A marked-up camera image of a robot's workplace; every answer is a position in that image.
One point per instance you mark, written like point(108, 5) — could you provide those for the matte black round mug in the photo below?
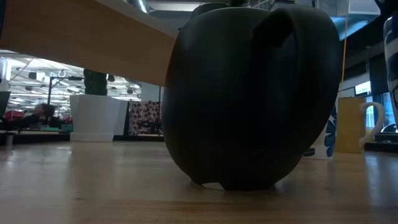
point(233, 109)

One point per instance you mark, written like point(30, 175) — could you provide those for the white mug blue flower print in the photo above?
point(328, 140)

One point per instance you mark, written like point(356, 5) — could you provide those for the blue white striped mug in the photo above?
point(392, 46)

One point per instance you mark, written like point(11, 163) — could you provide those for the floral patterned fabric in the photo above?
point(144, 116)

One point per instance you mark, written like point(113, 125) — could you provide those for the white faceted planter pot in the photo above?
point(93, 118)

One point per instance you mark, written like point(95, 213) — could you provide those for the dark green cactus plant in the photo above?
point(94, 82)

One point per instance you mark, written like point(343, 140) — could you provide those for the teal box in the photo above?
point(66, 127)

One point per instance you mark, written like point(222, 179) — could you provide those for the person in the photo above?
point(43, 113)

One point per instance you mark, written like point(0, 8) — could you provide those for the silver ceiling duct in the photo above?
point(140, 4)

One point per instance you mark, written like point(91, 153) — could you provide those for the wooden shelf riser black frame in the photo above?
point(77, 37)

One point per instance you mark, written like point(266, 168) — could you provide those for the bright wall screen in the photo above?
point(362, 88)

